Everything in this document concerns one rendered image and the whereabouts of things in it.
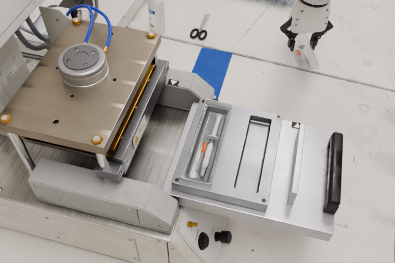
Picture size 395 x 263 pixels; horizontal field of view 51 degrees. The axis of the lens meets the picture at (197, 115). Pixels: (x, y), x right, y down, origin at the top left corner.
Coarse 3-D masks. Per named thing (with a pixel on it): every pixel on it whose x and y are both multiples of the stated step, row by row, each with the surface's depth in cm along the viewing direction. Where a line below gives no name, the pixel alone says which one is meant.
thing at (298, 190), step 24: (192, 120) 81; (288, 144) 78; (312, 144) 78; (288, 168) 75; (312, 168) 75; (168, 192) 71; (288, 192) 71; (312, 192) 72; (240, 216) 70; (264, 216) 68; (288, 216) 69; (312, 216) 69
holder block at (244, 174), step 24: (240, 120) 78; (264, 120) 80; (240, 144) 75; (264, 144) 77; (216, 168) 71; (240, 168) 73; (264, 168) 72; (192, 192) 70; (216, 192) 68; (240, 192) 68; (264, 192) 69
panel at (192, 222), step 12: (180, 216) 73; (192, 216) 77; (204, 216) 81; (216, 216) 86; (180, 228) 73; (192, 228) 77; (204, 228) 81; (216, 228) 86; (192, 240) 76; (204, 252) 80; (216, 252) 85
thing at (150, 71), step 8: (152, 72) 78; (144, 80) 76; (144, 88) 75; (136, 96) 73; (136, 104) 73; (128, 112) 71; (128, 120) 70; (120, 128) 69; (24, 136) 70; (120, 136) 68; (40, 144) 71; (48, 144) 70; (56, 144) 70; (112, 144) 66; (72, 152) 70; (80, 152) 69; (88, 152) 69; (112, 152) 66; (112, 160) 68
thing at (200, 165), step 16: (208, 112) 78; (224, 112) 78; (208, 128) 76; (224, 128) 76; (192, 144) 73; (208, 144) 74; (192, 160) 71; (208, 160) 71; (192, 176) 69; (208, 176) 69
